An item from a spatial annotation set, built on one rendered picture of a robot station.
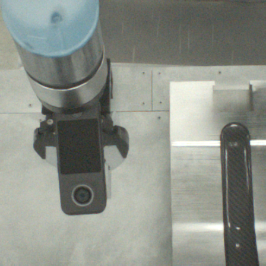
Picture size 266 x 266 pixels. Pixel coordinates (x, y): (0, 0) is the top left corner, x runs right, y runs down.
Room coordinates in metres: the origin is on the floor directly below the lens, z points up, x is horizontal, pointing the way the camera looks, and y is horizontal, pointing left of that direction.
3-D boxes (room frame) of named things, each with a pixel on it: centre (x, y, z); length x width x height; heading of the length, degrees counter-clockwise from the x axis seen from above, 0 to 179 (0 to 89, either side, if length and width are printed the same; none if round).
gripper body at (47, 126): (0.35, 0.05, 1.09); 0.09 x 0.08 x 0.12; 174
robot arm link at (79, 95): (0.34, 0.06, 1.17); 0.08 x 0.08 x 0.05
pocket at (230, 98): (0.42, -0.14, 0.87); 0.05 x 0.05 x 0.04; 84
